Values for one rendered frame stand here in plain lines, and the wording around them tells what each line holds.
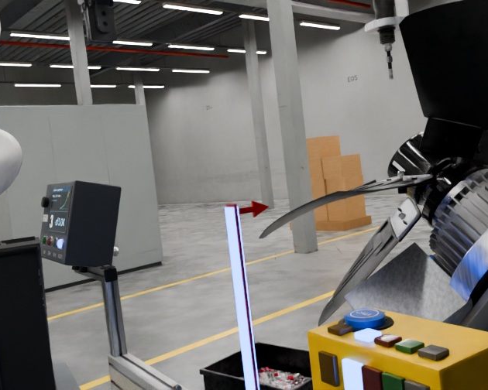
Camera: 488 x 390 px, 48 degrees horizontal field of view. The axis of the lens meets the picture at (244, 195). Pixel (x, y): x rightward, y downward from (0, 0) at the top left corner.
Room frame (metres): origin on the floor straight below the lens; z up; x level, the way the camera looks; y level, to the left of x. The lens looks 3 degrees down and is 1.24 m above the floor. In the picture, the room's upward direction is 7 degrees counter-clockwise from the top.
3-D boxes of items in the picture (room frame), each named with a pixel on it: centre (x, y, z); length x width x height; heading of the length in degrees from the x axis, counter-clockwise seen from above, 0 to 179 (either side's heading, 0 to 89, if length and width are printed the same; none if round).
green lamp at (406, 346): (0.45, -0.12, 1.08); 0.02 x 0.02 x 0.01; 33
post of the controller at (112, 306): (1.19, 0.32, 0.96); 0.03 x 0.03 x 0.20; 33
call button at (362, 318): (0.54, -0.11, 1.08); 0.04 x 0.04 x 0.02
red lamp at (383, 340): (0.47, -0.11, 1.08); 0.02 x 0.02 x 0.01; 33
